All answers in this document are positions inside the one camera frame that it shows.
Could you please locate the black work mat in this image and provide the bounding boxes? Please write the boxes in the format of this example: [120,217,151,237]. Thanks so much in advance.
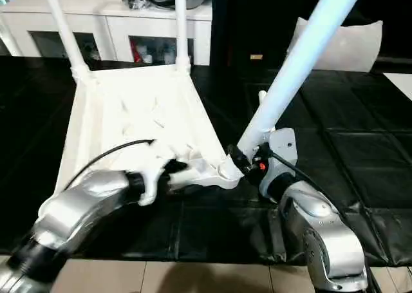
[0,53,412,268]

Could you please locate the white flat board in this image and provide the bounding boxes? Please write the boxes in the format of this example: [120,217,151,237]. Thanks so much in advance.
[385,71,412,102]

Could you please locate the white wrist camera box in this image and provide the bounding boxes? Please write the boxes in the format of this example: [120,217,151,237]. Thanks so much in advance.
[130,153,173,207]
[263,128,298,188]

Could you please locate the white glass-door cabinet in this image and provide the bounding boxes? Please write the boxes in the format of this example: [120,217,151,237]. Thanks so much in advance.
[0,0,213,67]

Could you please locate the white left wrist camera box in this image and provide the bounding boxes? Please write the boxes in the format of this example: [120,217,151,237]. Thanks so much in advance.
[130,153,173,207]

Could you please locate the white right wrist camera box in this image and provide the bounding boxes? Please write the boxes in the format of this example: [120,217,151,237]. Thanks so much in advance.
[263,128,298,188]

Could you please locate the white plastic table top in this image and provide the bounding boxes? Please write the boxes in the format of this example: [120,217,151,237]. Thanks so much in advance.
[54,62,245,197]

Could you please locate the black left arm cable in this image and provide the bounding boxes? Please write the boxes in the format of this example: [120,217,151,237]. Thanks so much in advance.
[63,138,156,192]

